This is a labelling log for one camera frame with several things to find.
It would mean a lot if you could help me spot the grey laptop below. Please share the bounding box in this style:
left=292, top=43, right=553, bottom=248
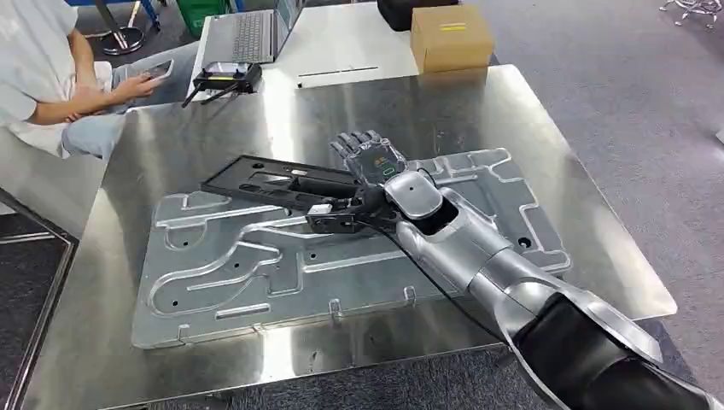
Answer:
left=201, top=0, right=307, bottom=66

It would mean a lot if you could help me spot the chrome pedestal stool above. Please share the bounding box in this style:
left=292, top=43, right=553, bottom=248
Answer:
left=93, top=0, right=146, bottom=56

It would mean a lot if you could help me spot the person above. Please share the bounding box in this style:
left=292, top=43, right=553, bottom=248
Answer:
left=0, top=0, right=200, bottom=161

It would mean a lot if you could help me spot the chrome star stool base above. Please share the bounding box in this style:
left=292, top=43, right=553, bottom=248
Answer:
left=658, top=0, right=724, bottom=29

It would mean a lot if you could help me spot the black bag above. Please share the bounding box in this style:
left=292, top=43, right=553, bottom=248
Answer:
left=377, top=0, right=460, bottom=32

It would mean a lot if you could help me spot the steel frame rail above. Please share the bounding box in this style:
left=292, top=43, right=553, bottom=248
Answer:
left=0, top=189, right=80, bottom=410

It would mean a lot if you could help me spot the green crate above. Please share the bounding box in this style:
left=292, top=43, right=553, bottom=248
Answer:
left=176, top=0, right=234, bottom=38

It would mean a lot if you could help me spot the black cable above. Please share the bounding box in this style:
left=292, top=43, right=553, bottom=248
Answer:
left=361, top=220, right=511, bottom=344

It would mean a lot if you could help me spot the black plastic tray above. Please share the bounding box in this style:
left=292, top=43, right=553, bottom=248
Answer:
left=201, top=155, right=397, bottom=215

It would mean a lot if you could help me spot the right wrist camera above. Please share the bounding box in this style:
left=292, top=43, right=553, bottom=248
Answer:
left=305, top=189, right=397, bottom=236

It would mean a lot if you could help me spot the smartphone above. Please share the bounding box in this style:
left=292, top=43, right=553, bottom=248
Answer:
left=137, top=58, right=175, bottom=84

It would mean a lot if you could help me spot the machined aluminium plate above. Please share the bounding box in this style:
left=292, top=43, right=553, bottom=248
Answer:
left=131, top=148, right=572, bottom=350

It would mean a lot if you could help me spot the black controller with antennas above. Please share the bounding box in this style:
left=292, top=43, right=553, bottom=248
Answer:
left=180, top=61, right=264, bottom=108

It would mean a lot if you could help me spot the white desk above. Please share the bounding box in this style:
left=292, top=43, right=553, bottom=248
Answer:
left=186, top=0, right=499, bottom=91

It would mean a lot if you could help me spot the person's hand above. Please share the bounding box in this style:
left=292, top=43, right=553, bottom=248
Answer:
left=112, top=70, right=165, bottom=104

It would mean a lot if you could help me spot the brown cardboard box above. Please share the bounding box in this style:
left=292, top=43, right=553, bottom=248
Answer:
left=410, top=4, right=495, bottom=74

